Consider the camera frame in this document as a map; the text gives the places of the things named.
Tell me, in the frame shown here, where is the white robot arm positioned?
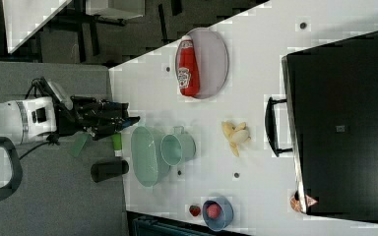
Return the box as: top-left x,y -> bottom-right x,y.
0,95 -> 140,146

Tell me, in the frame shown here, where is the red ketchup bottle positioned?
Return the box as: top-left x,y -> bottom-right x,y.
177,35 -> 200,96

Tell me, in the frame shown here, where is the grey oval plate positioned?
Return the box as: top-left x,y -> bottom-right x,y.
175,28 -> 229,99

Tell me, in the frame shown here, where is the green mug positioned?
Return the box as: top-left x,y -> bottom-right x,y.
160,126 -> 196,166

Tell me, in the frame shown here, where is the black cylinder cup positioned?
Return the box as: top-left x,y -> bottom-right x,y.
91,160 -> 129,183

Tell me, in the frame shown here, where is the green colander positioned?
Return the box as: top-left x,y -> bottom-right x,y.
131,126 -> 170,188

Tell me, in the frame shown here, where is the blue bowl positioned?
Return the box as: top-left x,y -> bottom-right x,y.
202,196 -> 233,232

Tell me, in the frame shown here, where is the peeled toy banana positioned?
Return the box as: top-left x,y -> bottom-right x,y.
221,121 -> 251,157

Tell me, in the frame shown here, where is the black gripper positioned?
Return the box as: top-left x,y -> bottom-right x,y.
54,96 -> 140,141

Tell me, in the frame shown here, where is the red fruit in bowl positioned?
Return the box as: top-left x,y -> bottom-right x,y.
207,204 -> 221,219

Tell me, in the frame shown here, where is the toy strawberry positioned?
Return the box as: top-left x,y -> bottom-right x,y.
189,206 -> 201,216

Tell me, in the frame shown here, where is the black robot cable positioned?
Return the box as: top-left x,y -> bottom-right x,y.
19,77 -> 60,161

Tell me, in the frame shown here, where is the black toaster oven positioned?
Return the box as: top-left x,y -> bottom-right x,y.
281,30 -> 378,223

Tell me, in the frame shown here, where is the orange slice toy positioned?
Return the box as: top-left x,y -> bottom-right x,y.
289,192 -> 302,212

